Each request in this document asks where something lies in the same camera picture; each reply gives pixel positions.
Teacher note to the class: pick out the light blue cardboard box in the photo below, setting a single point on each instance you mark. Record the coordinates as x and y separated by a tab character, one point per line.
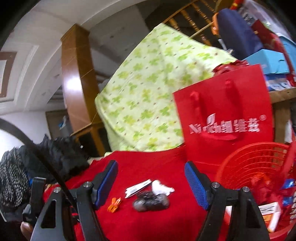
266	58

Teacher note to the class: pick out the wooden pillar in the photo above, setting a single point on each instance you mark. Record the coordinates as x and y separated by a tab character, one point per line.
76	81

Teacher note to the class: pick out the grey wrapper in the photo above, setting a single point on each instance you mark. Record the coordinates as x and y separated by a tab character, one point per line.
150	202

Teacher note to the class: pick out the navy blue bag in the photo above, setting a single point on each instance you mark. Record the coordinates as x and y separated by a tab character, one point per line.
235	30

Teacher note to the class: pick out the green clover print quilt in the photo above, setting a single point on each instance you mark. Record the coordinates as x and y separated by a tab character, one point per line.
143	97

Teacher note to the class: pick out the red plastic mesh basket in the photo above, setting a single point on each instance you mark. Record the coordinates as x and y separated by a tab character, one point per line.
242	157

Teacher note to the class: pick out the wooden stair railing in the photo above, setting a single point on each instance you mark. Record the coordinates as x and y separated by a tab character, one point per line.
185	16

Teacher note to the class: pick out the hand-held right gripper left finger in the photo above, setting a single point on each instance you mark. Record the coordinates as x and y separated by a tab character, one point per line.
107	183

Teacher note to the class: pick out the white tissue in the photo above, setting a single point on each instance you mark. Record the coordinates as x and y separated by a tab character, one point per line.
160	187

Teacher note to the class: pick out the white paper wrapper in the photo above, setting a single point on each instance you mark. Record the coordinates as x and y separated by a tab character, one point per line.
138	188

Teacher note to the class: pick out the black white spotted cloth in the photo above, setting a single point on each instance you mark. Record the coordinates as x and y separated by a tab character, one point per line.
11	176

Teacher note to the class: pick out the dark wooden cabinet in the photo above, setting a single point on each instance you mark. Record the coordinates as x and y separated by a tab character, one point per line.
52	125

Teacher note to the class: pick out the black clothing pile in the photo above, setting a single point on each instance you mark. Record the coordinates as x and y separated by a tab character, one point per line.
49	162

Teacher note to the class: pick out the white orange small carton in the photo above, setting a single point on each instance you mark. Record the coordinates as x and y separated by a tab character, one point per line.
268	215

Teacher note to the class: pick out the small orange wrapper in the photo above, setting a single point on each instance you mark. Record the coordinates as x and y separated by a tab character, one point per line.
114	205

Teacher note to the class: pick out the crumpled red plastic bag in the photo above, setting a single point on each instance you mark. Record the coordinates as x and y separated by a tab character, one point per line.
226	68

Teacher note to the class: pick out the person's left hand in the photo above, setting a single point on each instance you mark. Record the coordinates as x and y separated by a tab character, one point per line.
25	229

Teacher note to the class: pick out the red velvet cloth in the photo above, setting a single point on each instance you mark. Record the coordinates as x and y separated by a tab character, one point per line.
138	166

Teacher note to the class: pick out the red paper gift bag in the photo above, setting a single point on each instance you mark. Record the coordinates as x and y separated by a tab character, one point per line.
219	148

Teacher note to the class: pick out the wooden shelf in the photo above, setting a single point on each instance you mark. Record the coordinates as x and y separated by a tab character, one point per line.
282	92

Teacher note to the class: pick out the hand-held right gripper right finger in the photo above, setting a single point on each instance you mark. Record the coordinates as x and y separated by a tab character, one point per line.
196	185

